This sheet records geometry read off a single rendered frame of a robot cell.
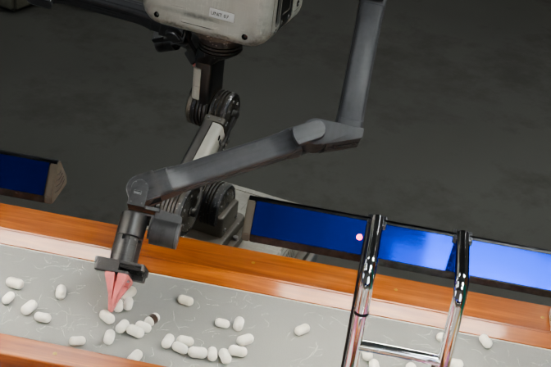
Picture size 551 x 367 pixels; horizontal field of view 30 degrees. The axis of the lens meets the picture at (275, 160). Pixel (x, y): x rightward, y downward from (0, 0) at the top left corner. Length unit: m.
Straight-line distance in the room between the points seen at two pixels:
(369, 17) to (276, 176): 1.88
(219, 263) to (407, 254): 0.56
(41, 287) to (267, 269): 0.48
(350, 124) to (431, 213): 1.86
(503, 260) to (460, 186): 2.40
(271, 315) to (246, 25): 0.66
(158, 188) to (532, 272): 0.77
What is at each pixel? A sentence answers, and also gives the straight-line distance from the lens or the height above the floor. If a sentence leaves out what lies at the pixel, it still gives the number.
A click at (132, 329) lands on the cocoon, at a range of 2.04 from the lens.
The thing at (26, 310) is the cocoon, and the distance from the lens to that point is 2.10.
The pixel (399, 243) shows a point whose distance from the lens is 1.79.
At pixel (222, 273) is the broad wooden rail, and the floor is 0.76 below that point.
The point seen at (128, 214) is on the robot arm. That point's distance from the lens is 2.09.
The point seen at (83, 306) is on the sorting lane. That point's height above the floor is 0.74.
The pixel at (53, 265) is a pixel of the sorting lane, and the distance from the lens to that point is 2.24.
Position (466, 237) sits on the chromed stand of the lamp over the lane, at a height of 1.12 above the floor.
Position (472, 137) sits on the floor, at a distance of 4.59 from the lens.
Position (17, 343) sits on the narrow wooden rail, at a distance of 2.01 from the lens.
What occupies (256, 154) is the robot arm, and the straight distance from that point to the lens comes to 2.11.
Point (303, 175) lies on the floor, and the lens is 4.07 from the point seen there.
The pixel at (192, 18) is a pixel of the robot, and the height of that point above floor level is 1.16.
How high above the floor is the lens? 2.07
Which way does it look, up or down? 30 degrees down
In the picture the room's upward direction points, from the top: 7 degrees clockwise
